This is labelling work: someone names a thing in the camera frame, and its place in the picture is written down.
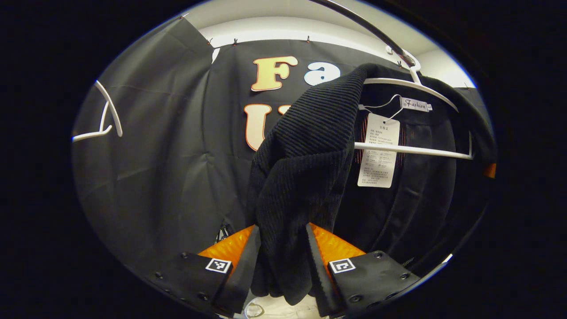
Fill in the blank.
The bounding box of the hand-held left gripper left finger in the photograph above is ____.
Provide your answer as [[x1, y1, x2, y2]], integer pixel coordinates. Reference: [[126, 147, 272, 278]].
[[148, 224, 262, 316]]

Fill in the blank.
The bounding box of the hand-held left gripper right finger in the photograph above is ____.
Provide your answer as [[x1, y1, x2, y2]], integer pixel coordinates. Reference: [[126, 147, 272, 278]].
[[305, 222, 421, 317]]

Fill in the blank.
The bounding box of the black knit garment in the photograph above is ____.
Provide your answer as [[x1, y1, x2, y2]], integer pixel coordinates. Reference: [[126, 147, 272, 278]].
[[246, 63, 498, 307]]

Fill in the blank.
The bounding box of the white hanger holding garment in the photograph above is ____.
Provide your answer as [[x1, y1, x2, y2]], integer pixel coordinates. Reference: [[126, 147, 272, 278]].
[[353, 44, 474, 161]]

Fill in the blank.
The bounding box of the black clothes rack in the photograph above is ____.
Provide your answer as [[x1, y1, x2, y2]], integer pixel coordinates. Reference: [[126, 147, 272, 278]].
[[310, 0, 418, 68]]

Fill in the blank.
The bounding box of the empty white plastic hanger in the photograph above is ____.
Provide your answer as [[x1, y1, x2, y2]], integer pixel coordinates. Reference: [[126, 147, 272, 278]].
[[72, 80, 124, 144]]

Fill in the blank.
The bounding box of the black backdrop cloth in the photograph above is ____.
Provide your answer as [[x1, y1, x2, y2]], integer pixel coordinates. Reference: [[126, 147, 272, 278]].
[[71, 16, 493, 284]]

